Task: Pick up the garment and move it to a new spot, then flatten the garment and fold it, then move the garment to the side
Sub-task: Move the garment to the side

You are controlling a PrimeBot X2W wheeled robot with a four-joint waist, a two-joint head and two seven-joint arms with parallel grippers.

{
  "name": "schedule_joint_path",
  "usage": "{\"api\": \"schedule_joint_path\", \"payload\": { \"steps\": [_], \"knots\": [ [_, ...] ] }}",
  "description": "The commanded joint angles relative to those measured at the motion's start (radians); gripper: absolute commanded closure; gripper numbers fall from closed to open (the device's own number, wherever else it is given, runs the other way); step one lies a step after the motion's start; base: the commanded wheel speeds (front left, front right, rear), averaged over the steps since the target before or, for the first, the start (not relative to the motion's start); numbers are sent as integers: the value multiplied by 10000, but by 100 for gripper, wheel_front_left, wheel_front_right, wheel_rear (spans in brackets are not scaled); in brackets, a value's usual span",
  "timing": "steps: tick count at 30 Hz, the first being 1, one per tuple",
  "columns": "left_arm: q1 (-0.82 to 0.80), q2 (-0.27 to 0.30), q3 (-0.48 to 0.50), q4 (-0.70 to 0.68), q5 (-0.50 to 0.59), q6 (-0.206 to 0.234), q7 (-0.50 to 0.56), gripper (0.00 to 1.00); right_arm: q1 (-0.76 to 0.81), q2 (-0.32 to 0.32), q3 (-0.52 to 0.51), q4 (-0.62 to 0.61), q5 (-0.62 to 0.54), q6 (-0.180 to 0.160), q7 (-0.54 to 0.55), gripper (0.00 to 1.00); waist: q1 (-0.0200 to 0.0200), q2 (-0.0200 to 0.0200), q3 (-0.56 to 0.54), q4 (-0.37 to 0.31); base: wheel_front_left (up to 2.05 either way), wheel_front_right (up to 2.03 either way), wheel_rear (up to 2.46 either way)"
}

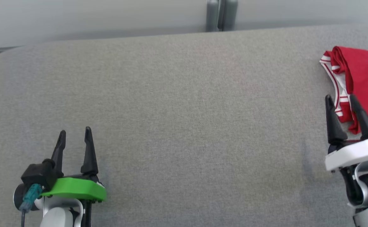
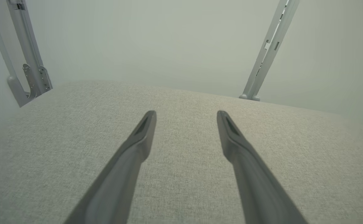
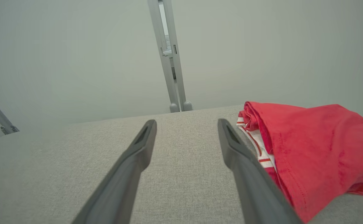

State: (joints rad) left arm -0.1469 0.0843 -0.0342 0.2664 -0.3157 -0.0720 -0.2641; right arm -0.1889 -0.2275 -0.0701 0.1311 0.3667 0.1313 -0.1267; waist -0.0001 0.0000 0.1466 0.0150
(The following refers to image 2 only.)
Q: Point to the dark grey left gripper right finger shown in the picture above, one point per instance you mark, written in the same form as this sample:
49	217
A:
259	186

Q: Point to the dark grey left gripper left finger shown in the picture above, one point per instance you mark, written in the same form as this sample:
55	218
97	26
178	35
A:
116	186

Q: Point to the grey metal double post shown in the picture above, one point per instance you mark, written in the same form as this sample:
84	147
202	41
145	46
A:
271	46

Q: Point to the grey metal wheeled frame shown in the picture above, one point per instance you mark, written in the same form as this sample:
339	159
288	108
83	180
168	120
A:
29	46

